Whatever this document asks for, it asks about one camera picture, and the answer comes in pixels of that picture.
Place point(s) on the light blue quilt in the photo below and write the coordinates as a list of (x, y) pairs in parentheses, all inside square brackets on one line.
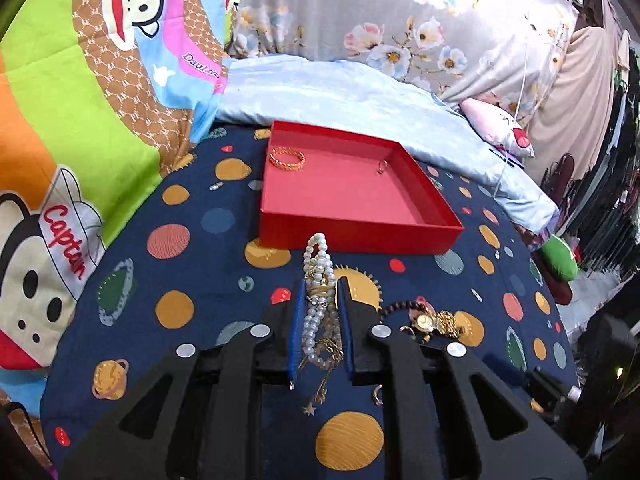
[(350, 95)]

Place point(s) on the beige hanging cloth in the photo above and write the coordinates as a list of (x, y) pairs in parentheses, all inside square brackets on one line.
[(575, 100)]

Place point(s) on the gold hoop earring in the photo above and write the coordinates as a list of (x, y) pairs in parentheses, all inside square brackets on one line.
[(372, 396)]

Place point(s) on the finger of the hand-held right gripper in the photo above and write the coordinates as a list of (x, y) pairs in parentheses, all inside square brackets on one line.
[(550, 385)]

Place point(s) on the red cardboard box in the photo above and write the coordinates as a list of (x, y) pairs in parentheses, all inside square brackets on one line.
[(350, 195)]

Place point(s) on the cartoon monkey bed sheet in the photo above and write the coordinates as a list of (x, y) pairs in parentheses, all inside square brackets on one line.
[(75, 110)]

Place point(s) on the maroon cloth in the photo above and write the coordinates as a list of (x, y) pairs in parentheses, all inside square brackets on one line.
[(555, 290)]

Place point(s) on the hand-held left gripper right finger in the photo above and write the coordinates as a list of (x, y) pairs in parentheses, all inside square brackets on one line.
[(345, 330)]

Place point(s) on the gold wristwatch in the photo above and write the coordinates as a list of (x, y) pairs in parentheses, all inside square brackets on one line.
[(425, 321)]

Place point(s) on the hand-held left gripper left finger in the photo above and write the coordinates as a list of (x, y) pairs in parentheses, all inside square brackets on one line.
[(297, 330)]

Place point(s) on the pink cartoon pillow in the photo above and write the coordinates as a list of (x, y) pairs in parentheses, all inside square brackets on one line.
[(490, 120)]

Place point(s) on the green cushion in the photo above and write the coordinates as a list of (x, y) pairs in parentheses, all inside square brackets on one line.
[(562, 257)]

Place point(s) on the gold braided bangle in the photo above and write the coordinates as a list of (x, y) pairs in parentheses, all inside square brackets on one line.
[(280, 164)]

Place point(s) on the small gold earring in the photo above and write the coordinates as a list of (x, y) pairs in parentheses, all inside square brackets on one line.
[(382, 166)]

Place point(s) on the grey floral cloth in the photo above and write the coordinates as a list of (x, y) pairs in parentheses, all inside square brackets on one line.
[(400, 10)]

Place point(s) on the dark red bag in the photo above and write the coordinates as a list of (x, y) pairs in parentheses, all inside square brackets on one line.
[(560, 175)]

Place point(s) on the row of hanging clothes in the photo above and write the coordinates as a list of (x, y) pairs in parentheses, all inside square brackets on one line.
[(615, 210)]

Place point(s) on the navy planet print blanket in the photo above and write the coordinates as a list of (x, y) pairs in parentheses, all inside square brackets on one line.
[(200, 260)]

